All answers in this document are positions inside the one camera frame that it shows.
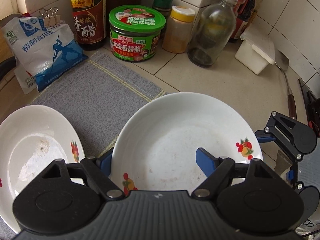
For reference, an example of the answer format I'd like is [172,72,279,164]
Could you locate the metal spatula wooden handle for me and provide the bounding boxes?
[275,49,297,119]

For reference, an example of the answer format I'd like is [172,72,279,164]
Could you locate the grey checked cloth mat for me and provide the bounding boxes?
[0,51,166,240]

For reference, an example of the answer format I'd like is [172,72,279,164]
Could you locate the clear glass bottle red cap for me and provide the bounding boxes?
[187,0,238,68]

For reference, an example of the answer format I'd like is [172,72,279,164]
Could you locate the binder clips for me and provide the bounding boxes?
[39,7,61,27]

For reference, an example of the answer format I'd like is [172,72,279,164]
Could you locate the white plastic seasoning box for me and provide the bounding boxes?
[235,24,276,75]

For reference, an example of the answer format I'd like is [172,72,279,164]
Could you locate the white plate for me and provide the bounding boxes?
[110,93,263,192]
[0,105,85,233]

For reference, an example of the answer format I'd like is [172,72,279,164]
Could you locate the yellow lid spice jar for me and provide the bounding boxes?
[162,5,195,54]

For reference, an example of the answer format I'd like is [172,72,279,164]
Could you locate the green lid sauce jar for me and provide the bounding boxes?
[108,5,166,62]

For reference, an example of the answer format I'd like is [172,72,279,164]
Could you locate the santoku knife black handle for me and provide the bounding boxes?
[0,56,17,81]

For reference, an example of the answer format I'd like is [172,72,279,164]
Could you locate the white blue salt bag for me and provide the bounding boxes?
[2,17,87,92]

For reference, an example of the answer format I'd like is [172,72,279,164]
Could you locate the dark vinegar bottle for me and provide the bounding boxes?
[71,0,107,51]

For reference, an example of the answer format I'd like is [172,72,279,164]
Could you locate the green lid dark jar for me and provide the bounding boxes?
[152,0,174,41]

